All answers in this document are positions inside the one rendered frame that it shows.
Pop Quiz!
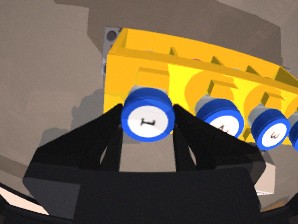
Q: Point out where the small open brown cardboard box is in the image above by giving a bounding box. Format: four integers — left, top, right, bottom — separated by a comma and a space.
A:
261, 201, 284, 212

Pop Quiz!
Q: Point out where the blue screw cap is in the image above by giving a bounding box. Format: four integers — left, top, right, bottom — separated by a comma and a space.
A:
288, 121, 298, 151
196, 98, 245, 138
251, 108, 291, 150
121, 87, 175, 142

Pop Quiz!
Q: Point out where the white key housing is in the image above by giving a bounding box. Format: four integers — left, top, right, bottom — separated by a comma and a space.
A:
253, 144, 275, 195

